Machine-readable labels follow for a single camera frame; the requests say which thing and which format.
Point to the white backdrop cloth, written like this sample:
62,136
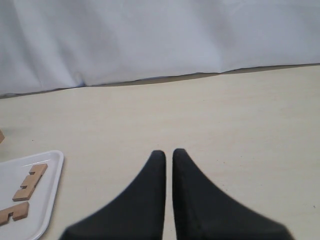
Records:
47,45

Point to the wooden notched bar front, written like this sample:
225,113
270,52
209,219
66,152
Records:
30,182

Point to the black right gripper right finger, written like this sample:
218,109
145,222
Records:
202,211

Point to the white plastic tray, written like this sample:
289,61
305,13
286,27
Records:
12,174

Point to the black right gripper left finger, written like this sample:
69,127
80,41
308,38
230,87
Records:
138,213

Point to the wooden notched bar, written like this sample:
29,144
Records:
16,212
2,137
30,182

